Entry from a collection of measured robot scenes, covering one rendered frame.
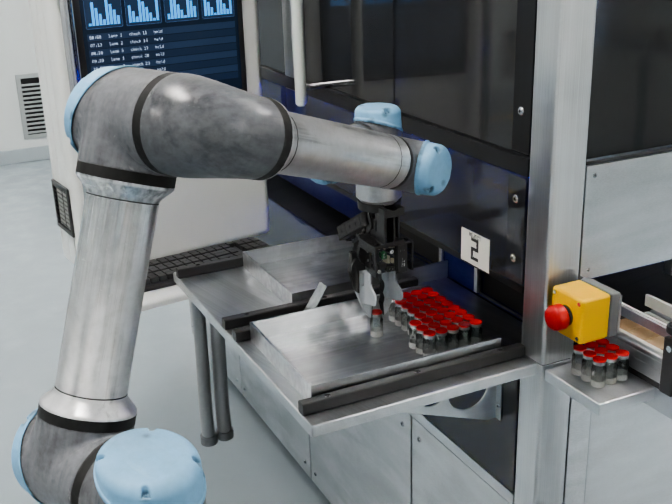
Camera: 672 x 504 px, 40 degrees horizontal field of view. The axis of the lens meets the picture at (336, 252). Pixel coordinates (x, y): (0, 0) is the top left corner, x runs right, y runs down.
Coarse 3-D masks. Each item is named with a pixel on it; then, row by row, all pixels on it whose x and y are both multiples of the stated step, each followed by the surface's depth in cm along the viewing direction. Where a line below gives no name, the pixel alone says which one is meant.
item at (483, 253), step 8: (464, 232) 160; (472, 232) 158; (464, 240) 161; (480, 240) 156; (488, 240) 154; (464, 248) 161; (480, 248) 156; (488, 248) 154; (464, 256) 162; (480, 256) 157; (488, 256) 155; (472, 264) 160; (480, 264) 157; (488, 264) 155; (488, 272) 156
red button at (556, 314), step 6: (552, 306) 136; (558, 306) 136; (546, 312) 137; (552, 312) 136; (558, 312) 135; (564, 312) 135; (546, 318) 137; (552, 318) 136; (558, 318) 135; (564, 318) 135; (552, 324) 136; (558, 324) 135; (564, 324) 135; (558, 330) 136
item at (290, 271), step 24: (312, 240) 197; (336, 240) 200; (264, 264) 193; (288, 264) 193; (312, 264) 192; (336, 264) 192; (432, 264) 181; (288, 288) 180; (312, 288) 171; (336, 288) 173
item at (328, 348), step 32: (416, 288) 171; (288, 320) 161; (320, 320) 164; (352, 320) 165; (384, 320) 165; (288, 352) 154; (320, 352) 153; (352, 352) 153; (384, 352) 153; (448, 352) 145; (480, 352) 148; (320, 384) 136; (352, 384) 139
